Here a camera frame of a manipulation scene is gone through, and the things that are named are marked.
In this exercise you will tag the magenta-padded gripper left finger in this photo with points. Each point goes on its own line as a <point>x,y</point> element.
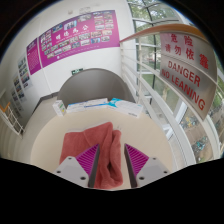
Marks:
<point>73,168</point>

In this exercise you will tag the long white and blue box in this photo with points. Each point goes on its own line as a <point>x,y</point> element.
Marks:
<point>126,107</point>

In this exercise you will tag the green exit sign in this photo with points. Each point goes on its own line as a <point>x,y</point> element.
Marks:
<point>77,71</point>

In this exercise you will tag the silver sign red letters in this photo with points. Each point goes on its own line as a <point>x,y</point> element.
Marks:
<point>186,83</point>

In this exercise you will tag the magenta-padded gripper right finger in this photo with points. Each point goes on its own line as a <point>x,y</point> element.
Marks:
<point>150,168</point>

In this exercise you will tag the small upright white box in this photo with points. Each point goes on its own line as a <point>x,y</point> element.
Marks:
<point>59,108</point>

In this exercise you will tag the short white railing orange handrail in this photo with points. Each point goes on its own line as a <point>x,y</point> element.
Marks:
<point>11,121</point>

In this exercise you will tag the grey round-backed chair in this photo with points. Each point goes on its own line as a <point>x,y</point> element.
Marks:
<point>93,83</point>

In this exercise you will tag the long white railing orange handrail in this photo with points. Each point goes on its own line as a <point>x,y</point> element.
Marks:
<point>146,100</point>

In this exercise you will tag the narrow magenta text poster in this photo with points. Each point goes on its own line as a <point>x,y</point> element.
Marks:
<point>33,56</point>

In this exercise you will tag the large magenta photo poster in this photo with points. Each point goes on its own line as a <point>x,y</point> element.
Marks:
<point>80,36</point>

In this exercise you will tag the pink towel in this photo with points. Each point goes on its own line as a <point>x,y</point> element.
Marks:
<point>106,146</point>

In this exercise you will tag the white photo wall poster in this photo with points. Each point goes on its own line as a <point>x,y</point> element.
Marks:
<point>18,88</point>
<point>24,71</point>

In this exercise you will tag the flat white box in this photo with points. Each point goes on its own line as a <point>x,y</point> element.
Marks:
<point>76,107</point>
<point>96,103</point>

